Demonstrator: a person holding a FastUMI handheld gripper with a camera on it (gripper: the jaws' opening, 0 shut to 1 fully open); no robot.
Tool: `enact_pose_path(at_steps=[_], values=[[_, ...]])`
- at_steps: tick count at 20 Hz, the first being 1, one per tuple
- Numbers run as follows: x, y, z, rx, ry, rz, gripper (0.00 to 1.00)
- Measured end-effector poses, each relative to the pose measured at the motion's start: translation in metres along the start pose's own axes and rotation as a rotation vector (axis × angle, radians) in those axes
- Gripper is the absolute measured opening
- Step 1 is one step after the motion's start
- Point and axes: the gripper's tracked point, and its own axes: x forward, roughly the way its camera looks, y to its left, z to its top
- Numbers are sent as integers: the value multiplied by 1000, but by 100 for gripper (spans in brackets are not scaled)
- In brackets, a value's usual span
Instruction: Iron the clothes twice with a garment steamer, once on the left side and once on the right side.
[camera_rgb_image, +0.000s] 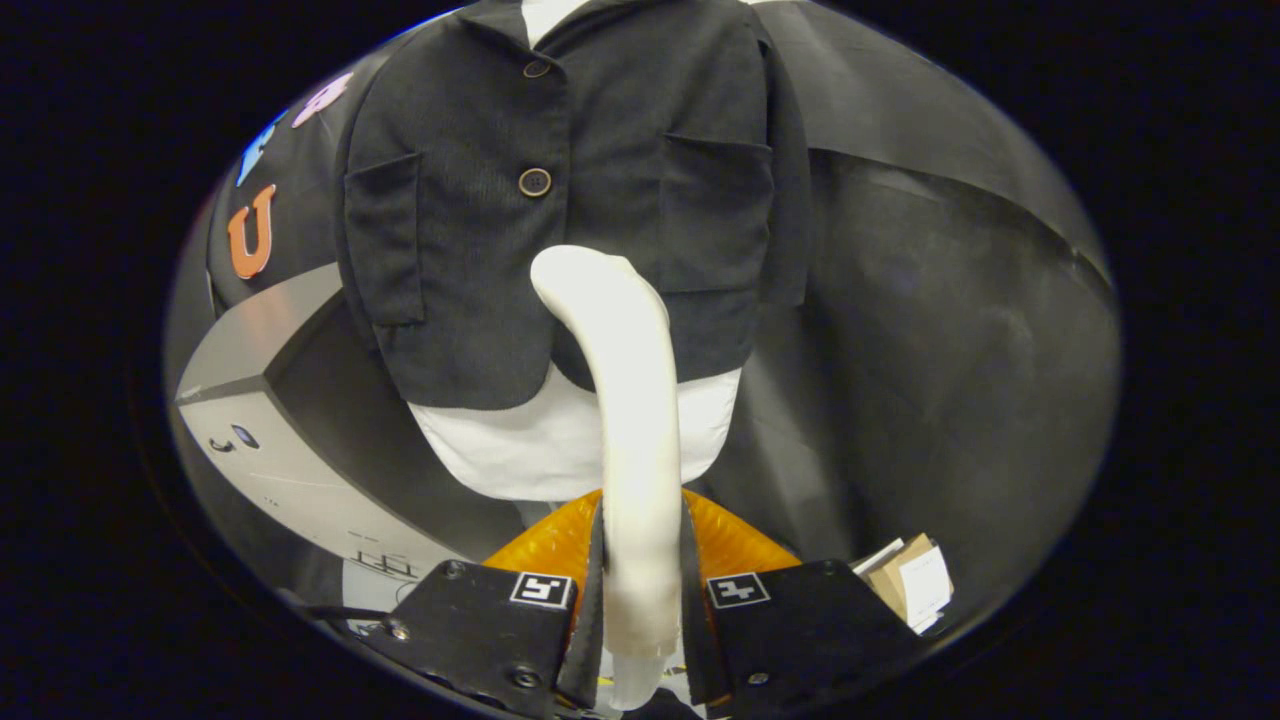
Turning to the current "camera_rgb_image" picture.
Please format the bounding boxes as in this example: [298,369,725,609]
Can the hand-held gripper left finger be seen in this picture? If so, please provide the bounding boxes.
[358,490,607,720]

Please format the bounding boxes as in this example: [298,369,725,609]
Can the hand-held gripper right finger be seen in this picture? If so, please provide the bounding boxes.
[680,490,925,717]

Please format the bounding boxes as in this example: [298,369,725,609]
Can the white garment steamer head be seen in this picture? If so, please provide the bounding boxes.
[530,245,684,661]

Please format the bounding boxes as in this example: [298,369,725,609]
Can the black button jacket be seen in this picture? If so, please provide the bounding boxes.
[335,0,813,411]

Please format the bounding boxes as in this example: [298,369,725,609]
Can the cardboard box with paper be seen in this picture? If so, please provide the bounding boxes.
[852,533,956,636]

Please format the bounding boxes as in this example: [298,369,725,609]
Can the grey cabinet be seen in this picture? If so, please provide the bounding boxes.
[175,263,526,606]

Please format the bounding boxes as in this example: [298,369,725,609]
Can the black backdrop cloth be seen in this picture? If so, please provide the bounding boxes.
[165,0,1121,621]

